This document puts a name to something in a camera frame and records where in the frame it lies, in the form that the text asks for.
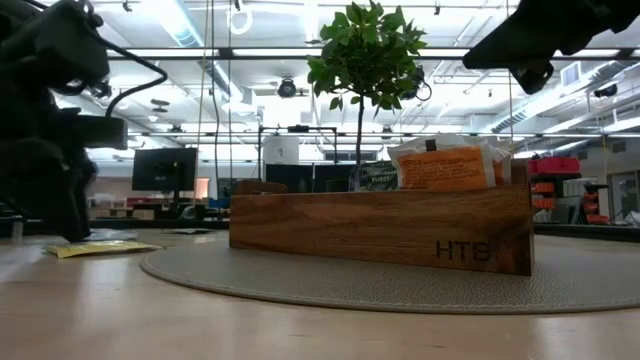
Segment orange white tea packet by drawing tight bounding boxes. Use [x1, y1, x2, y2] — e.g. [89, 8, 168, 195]
[492, 147, 514, 187]
[397, 146, 496, 191]

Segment black computer monitor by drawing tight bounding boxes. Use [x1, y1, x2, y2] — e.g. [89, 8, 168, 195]
[131, 147, 199, 206]

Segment grey round placemat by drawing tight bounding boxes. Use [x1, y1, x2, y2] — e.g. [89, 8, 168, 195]
[139, 233, 640, 315]

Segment black metal rig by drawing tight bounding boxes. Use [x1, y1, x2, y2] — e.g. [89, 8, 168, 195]
[258, 124, 339, 194]

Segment black ceiling camera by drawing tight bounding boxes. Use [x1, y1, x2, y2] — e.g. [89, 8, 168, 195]
[399, 64, 434, 102]

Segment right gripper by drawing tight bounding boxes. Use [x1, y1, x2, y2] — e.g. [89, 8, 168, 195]
[462, 0, 640, 70]

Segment storage shelf rack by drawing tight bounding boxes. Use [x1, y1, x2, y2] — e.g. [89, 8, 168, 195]
[529, 172, 611, 225]

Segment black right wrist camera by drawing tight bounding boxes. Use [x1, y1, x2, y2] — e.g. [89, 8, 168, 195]
[508, 57, 555, 96]

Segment red storage bins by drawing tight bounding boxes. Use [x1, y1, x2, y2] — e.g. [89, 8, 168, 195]
[528, 156, 582, 175]

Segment black table frame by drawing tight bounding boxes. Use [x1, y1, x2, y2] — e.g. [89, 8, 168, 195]
[0, 218, 640, 244]

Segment office desk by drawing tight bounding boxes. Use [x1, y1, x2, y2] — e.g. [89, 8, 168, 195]
[87, 192, 231, 221]

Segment black panel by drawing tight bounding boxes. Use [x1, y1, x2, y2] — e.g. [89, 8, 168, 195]
[264, 163, 359, 194]

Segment yellow tea packet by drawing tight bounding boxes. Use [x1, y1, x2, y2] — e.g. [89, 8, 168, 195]
[43, 240, 165, 260]

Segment green potted plant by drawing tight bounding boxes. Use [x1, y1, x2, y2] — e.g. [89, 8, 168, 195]
[305, 0, 429, 194]

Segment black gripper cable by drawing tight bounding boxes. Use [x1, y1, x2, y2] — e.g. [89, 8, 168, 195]
[89, 29, 169, 119]

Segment white cylinder appliance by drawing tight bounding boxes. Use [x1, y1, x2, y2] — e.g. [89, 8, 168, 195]
[262, 135, 301, 166]

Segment wooden tea box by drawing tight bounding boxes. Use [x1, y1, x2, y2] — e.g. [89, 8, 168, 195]
[228, 158, 535, 277]

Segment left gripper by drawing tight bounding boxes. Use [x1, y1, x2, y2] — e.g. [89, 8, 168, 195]
[0, 92, 129, 244]

